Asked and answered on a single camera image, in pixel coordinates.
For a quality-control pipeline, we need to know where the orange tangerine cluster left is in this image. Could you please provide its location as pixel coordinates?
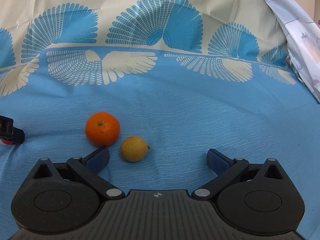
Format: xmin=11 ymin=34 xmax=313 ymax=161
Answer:
xmin=85 ymin=112 xmax=120 ymax=146

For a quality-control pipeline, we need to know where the red cherry tomato lower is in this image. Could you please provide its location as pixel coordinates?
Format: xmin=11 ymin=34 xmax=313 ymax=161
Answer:
xmin=1 ymin=139 xmax=14 ymax=145

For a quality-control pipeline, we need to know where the blue cream patterned sheet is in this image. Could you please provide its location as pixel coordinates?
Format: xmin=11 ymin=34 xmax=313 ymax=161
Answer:
xmin=1 ymin=0 xmax=319 ymax=239

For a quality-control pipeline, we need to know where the light printed cloth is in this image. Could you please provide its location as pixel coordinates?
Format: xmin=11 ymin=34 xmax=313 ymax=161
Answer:
xmin=265 ymin=0 xmax=319 ymax=101

